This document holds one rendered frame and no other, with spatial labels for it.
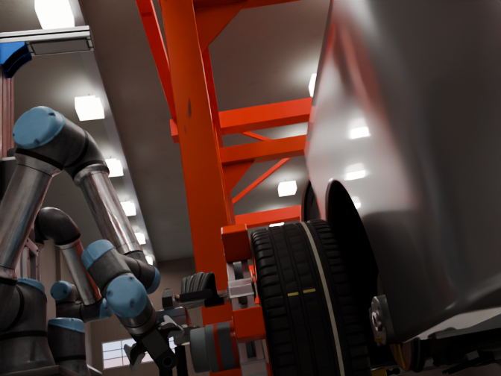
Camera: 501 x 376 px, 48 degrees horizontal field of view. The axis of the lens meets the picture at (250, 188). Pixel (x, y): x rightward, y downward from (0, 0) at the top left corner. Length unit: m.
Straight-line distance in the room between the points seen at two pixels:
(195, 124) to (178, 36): 0.50
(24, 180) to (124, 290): 0.40
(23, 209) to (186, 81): 1.43
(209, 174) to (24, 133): 1.17
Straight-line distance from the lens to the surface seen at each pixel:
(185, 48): 2.77
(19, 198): 1.40
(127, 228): 1.38
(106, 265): 1.21
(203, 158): 2.46
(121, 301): 1.15
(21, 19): 9.10
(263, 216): 8.16
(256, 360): 1.47
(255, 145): 4.66
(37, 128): 1.40
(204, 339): 1.69
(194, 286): 1.57
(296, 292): 1.44
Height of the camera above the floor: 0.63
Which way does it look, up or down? 22 degrees up
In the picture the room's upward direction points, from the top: 10 degrees counter-clockwise
